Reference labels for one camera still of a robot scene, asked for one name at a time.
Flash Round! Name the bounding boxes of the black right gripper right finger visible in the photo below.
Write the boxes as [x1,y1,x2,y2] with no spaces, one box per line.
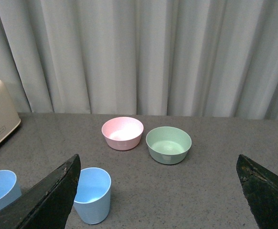
[236,155,278,229]

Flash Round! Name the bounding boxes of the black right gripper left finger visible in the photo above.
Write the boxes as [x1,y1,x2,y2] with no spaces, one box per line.
[0,154,81,229]

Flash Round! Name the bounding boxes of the blue cup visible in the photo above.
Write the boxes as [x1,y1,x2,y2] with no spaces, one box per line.
[74,167,111,225]
[0,170,22,210]

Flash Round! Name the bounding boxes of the pink bowl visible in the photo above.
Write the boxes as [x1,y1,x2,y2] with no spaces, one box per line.
[101,117,144,151]

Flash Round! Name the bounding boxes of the green bowl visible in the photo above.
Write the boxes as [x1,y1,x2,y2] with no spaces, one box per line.
[146,126,192,165]

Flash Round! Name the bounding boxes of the grey curtain backdrop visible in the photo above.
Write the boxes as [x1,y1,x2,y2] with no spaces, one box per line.
[0,0,278,120]

